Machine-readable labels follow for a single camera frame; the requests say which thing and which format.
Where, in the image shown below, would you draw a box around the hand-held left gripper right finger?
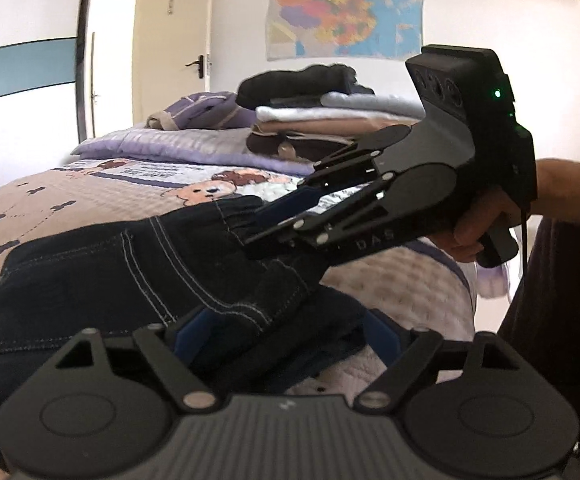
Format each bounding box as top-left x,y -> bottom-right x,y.
354,309 -> 527,411

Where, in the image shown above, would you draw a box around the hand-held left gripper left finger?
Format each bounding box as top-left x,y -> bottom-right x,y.
52,306 -> 218,411

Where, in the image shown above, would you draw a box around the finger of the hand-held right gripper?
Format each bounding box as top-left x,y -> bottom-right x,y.
244,172 -> 401,263
256,140 -> 388,233

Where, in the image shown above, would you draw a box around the dark blue jeans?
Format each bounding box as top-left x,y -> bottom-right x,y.
0,195 -> 385,473

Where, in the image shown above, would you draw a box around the person's right forearm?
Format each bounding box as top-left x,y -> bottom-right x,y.
532,157 -> 580,226

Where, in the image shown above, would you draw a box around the person's right hand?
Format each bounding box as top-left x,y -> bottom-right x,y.
437,187 -> 526,263

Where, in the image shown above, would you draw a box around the dark brown patterned folded garment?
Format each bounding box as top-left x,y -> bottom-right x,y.
246,130 -> 361,163

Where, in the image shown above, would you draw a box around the white folded garment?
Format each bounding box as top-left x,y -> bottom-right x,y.
255,105 -> 421,126

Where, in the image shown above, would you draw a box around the white purple cloth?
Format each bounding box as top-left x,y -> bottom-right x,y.
475,259 -> 513,302

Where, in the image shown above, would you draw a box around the black folded garment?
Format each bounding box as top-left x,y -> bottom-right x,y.
237,63 -> 375,109

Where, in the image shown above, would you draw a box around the grey folded garment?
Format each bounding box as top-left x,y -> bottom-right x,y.
320,92 -> 423,121

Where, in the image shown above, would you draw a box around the purple quilt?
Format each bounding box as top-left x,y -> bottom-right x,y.
70,91 -> 321,168

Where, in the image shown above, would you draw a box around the person's dark clothing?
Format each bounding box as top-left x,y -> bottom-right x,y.
497,217 -> 580,480

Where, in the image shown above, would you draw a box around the white door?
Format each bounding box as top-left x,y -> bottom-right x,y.
132,0 -> 213,128

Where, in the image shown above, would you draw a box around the beige printed bear blanket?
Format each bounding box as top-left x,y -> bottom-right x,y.
0,157 -> 478,480

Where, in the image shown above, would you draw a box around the white teal sliding wardrobe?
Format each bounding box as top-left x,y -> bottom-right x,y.
0,0 -> 98,198

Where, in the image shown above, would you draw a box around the colourful wall map poster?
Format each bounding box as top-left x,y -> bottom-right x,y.
266,0 -> 425,62

